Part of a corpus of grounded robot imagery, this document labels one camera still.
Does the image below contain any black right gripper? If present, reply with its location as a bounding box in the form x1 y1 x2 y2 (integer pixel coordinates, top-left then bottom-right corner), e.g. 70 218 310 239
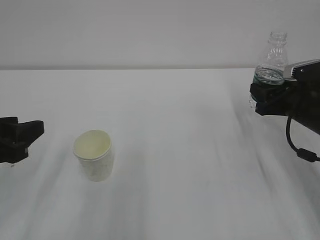
250 72 320 134

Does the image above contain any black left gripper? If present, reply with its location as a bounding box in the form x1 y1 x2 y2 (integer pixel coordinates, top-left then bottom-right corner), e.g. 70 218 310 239
0 116 45 164

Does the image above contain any clear green-label water bottle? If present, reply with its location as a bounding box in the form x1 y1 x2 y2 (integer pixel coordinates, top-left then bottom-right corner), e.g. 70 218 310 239
248 31 290 109

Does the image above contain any white paper cup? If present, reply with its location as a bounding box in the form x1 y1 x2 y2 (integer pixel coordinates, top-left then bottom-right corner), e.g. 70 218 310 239
73 129 115 182

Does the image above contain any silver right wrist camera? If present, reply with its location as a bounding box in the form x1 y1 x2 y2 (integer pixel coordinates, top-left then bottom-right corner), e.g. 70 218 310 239
283 59 320 82

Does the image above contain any black right camera cable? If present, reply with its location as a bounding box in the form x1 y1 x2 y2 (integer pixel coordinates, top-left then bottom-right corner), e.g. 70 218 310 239
285 115 320 163

